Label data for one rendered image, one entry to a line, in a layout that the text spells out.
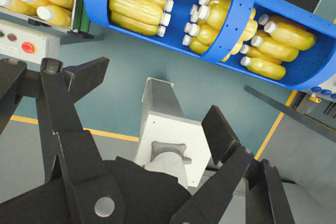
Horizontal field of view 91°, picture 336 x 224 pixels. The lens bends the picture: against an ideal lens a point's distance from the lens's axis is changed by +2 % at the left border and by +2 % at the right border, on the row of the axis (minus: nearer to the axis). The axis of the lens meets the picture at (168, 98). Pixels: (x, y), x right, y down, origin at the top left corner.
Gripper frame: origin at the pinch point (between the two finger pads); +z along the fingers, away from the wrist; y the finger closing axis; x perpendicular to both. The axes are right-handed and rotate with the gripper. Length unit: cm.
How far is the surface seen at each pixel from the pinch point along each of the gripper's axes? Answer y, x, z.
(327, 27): 46, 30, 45
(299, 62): 56, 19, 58
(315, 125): 113, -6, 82
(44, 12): -42, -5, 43
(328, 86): 96, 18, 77
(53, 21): -41, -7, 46
